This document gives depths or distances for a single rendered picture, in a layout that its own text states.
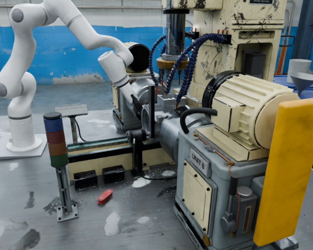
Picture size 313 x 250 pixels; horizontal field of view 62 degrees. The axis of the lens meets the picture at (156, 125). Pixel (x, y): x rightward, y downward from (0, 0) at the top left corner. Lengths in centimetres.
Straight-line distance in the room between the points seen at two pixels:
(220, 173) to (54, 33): 633
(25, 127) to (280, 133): 134
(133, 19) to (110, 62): 553
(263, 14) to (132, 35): 558
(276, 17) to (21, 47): 121
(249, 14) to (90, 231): 110
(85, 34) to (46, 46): 561
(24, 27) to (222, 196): 110
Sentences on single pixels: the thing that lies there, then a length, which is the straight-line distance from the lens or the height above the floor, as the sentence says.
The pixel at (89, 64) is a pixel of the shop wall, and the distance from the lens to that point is 681.
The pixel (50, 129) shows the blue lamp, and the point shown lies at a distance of 93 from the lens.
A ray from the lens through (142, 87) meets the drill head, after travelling 152.
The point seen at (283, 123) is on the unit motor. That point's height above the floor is 131.
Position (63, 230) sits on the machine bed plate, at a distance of 108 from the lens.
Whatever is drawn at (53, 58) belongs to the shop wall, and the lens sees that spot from 689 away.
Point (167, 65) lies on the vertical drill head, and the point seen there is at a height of 132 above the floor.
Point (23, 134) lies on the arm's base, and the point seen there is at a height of 91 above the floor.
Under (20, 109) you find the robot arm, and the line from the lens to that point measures 160.
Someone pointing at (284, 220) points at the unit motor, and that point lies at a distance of 81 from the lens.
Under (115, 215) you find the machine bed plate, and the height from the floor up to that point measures 80.
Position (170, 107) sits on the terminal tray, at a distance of 131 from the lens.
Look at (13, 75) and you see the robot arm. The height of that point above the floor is 125.
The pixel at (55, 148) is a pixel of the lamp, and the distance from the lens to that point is 96.
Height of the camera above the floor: 152
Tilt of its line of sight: 22 degrees down
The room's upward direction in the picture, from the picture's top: straight up
